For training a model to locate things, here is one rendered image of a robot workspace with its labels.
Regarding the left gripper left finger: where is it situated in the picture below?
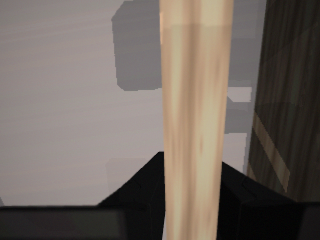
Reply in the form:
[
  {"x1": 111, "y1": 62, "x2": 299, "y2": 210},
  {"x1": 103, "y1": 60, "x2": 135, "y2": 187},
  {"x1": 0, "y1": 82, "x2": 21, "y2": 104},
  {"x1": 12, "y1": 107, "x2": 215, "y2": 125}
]
[{"x1": 0, "y1": 151, "x2": 166, "y2": 240}]

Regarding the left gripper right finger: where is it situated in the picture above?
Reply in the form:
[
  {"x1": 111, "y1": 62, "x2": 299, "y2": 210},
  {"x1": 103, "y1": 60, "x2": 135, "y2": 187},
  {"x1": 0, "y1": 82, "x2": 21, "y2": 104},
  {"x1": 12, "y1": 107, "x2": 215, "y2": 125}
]
[{"x1": 216, "y1": 161, "x2": 320, "y2": 240}]

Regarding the wooden maze board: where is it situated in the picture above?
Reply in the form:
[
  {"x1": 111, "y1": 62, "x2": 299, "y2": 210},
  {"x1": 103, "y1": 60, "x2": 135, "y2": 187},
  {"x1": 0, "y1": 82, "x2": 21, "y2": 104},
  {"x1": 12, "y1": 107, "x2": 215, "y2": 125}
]
[{"x1": 159, "y1": 0, "x2": 320, "y2": 240}]

